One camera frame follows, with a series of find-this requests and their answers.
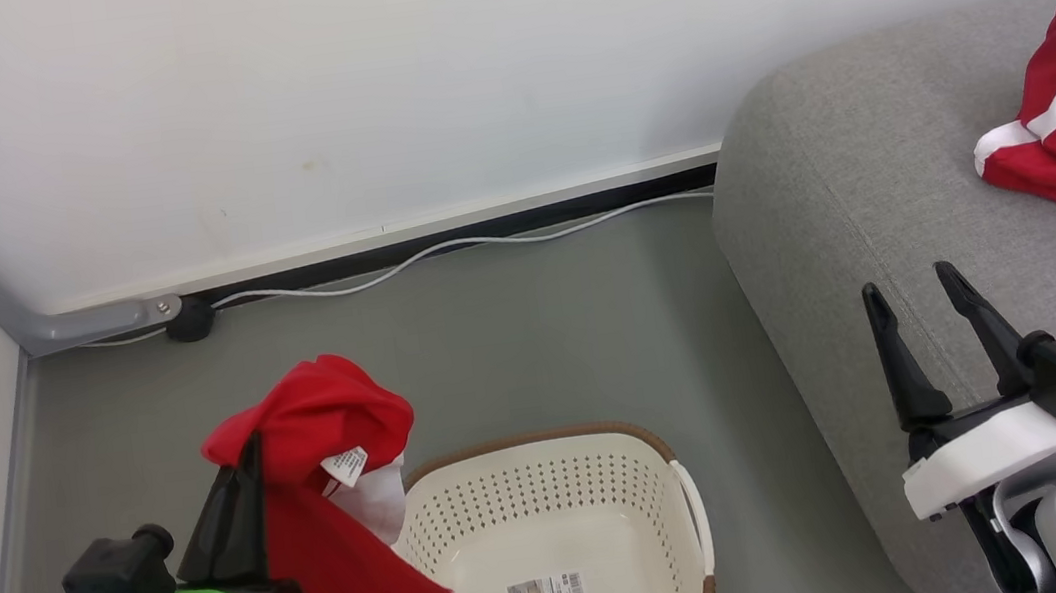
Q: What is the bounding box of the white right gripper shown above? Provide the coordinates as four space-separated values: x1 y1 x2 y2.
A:
859 247 1056 525

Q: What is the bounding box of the red garment with white tag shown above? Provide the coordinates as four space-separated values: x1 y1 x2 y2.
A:
192 338 493 593

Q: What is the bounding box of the grey fabric sofa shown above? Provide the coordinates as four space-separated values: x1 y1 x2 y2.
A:
688 0 1056 593

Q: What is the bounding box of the black round floor cap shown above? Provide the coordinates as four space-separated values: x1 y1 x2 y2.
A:
162 295 220 346

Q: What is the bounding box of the cream plastic laundry basket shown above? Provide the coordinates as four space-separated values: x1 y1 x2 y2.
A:
383 409 720 593

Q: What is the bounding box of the grey wall conduit pipe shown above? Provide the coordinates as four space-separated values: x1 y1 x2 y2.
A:
0 130 188 362

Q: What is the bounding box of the white floor cable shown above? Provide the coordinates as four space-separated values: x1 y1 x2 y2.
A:
71 188 725 350

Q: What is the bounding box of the white wall skirting strip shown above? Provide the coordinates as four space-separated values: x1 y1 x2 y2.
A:
41 142 733 316

